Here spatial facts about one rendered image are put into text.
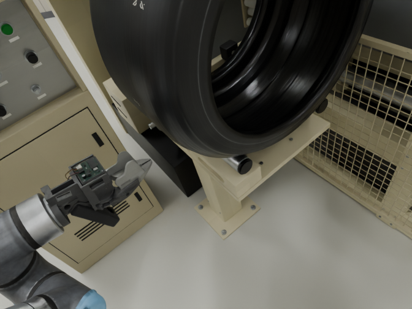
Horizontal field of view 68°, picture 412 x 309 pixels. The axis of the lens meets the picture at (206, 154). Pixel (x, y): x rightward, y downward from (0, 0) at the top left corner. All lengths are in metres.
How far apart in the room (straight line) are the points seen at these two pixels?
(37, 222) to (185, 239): 1.18
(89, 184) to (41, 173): 0.75
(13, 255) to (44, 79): 0.72
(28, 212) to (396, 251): 1.50
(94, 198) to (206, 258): 1.09
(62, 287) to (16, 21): 0.80
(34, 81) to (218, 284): 1.16
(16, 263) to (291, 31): 0.85
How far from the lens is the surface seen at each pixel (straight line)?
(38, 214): 0.62
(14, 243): 0.63
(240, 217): 1.70
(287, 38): 0.97
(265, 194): 1.77
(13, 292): 0.71
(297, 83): 0.90
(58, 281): 0.66
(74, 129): 1.27
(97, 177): 0.61
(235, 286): 1.58
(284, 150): 0.91
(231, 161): 0.76
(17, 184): 1.35
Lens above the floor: 1.50
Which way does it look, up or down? 48 degrees down
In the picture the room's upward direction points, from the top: 18 degrees counter-clockwise
